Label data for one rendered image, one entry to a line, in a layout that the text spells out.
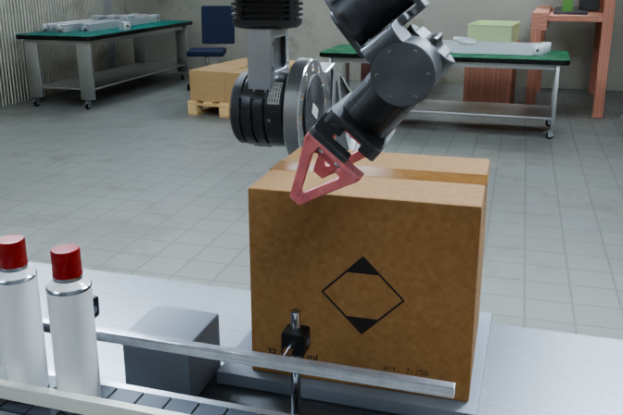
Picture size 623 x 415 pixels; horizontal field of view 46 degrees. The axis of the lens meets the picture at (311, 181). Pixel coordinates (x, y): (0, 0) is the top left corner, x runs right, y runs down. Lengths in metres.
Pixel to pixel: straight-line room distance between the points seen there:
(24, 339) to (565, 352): 0.78
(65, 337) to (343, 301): 0.35
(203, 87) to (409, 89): 6.69
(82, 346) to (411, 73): 0.51
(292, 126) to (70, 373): 0.61
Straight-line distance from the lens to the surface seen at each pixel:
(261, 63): 1.37
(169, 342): 0.92
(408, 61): 0.64
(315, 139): 0.70
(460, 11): 9.38
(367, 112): 0.73
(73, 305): 0.89
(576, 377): 1.15
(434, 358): 0.99
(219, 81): 7.22
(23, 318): 0.96
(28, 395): 0.96
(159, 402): 0.96
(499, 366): 1.15
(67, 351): 0.92
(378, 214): 0.92
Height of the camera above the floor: 1.39
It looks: 16 degrees down
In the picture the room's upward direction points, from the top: straight up
